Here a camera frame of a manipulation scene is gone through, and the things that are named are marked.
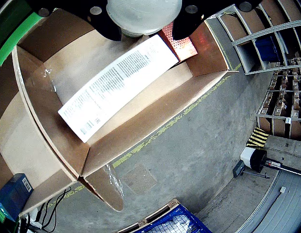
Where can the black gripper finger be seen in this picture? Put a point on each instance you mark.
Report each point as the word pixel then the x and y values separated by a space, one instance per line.
pixel 75 9
pixel 213 7

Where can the translucent bottle with teal label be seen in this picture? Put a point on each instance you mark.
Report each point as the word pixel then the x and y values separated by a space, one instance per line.
pixel 143 14

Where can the pink textured box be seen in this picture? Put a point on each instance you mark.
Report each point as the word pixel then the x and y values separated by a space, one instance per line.
pixel 184 48

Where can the long white printed box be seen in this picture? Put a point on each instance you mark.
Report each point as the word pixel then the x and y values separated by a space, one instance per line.
pixel 111 89

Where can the rack with cardboard bins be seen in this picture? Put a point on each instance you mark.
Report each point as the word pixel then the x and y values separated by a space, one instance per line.
pixel 284 104

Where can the navy blue product box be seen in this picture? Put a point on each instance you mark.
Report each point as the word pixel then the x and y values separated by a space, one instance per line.
pixel 12 191

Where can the grey metal shelf rack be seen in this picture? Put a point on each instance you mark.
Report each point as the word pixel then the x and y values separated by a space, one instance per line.
pixel 245 38

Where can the blue storage bin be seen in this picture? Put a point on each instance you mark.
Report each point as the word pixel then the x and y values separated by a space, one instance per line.
pixel 267 49

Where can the white black door motor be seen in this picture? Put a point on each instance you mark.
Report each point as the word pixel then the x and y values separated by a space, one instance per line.
pixel 253 159

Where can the wooden pallet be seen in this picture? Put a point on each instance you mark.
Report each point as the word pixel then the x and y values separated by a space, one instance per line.
pixel 173 203

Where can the grey roller door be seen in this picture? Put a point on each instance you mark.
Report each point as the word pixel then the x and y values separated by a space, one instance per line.
pixel 281 208

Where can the blue mesh pallet crate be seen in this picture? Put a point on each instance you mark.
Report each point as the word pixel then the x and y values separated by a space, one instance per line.
pixel 170 223

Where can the yellow black striped post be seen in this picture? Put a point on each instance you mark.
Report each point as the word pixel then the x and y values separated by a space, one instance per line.
pixel 257 138

